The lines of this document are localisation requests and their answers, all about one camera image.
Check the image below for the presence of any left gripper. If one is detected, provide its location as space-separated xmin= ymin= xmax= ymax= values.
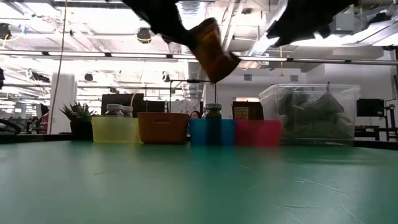
xmin=123 ymin=0 xmax=190 ymax=44

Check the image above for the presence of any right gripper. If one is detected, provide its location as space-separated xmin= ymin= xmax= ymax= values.
xmin=266 ymin=0 xmax=358 ymax=47

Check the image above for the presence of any brown spice pouch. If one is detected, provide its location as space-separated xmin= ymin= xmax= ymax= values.
xmin=231 ymin=101 xmax=265 ymax=121
xmin=188 ymin=17 xmax=242 ymax=84

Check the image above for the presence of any green lid spice jar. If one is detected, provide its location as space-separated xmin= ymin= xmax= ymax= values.
xmin=205 ymin=103 xmax=223 ymax=121

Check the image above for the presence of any clear plastic storage box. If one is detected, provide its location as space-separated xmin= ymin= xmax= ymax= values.
xmin=258 ymin=83 xmax=362 ymax=146

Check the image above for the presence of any large black monitor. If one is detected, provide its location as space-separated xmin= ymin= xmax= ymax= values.
xmin=101 ymin=93 xmax=166 ymax=118

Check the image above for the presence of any crumpled grey cloth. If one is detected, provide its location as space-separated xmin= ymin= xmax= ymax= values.
xmin=276 ymin=91 xmax=356 ymax=141

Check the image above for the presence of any white lid spice jar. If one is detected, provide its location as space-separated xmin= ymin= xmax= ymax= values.
xmin=104 ymin=103 xmax=124 ymax=118

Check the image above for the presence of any small black monitor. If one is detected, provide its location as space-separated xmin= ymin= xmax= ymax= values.
xmin=356 ymin=98 xmax=386 ymax=118

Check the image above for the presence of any orange plastic bin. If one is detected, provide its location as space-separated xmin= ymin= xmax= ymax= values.
xmin=137 ymin=112 xmax=190 ymax=145

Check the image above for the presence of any yellow-green plastic bin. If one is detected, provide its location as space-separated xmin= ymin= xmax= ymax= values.
xmin=91 ymin=116 xmax=142 ymax=144

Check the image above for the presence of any blue plastic bin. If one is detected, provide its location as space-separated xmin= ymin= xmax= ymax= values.
xmin=188 ymin=118 xmax=236 ymax=147

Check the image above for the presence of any potted succulent plant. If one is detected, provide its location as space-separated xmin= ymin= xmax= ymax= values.
xmin=58 ymin=101 xmax=95 ymax=141

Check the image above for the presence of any white round column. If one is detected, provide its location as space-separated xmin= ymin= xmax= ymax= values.
xmin=48 ymin=73 xmax=78 ymax=135

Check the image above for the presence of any pink plastic bin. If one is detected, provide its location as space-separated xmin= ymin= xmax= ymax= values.
xmin=234 ymin=119 xmax=282 ymax=147

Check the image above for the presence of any green table mat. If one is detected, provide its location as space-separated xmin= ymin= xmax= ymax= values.
xmin=0 ymin=139 xmax=398 ymax=224

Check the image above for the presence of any thin black stand frame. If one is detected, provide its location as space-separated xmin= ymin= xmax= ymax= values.
xmin=169 ymin=78 xmax=218 ymax=113

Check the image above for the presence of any black aluminium table frame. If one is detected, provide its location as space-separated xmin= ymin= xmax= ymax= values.
xmin=0 ymin=133 xmax=398 ymax=151

